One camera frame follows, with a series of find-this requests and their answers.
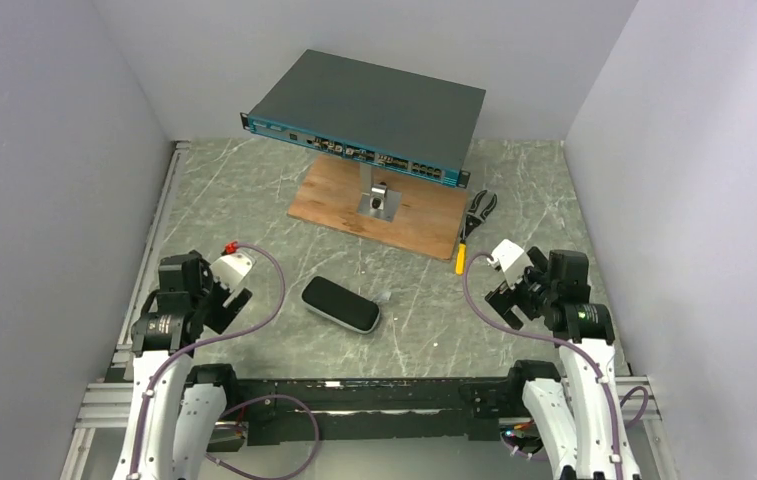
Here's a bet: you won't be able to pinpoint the purple cable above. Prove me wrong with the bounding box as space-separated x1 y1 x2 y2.
127 241 321 480
462 250 651 480

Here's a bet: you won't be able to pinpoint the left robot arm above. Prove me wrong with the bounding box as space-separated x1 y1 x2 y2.
113 251 254 479

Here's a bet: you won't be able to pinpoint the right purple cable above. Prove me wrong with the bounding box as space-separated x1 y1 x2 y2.
462 250 651 480

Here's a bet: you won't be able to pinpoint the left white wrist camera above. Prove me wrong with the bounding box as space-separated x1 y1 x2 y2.
210 253 254 293

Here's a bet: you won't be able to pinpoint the teal network switch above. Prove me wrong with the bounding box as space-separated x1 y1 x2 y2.
241 49 486 188

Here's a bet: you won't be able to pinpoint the black handled pliers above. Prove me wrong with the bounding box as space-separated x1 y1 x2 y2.
459 190 498 243

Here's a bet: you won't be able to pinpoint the grey black umbrella case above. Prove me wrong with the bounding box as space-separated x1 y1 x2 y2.
301 276 380 334

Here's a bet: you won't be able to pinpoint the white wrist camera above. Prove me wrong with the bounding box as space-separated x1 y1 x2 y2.
210 253 254 293
487 239 526 284

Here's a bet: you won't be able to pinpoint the wooden base board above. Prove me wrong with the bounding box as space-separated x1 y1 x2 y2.
288 155 468 261

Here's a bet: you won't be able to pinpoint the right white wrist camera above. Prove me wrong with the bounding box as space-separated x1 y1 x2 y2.
487 239 526 284

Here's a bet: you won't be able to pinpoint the yellow handled screwdriver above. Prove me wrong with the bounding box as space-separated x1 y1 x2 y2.
455 233 467 275

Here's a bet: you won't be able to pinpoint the metal stand bracket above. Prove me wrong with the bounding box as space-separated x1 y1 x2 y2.
357 163 402 222

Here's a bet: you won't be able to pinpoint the aluminium frame rail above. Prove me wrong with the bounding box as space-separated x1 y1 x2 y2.
60 140 191 479

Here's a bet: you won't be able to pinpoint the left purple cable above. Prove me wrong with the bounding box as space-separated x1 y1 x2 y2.
127 241 321 480

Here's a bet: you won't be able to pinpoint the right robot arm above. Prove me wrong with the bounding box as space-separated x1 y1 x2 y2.
485 240 642 479

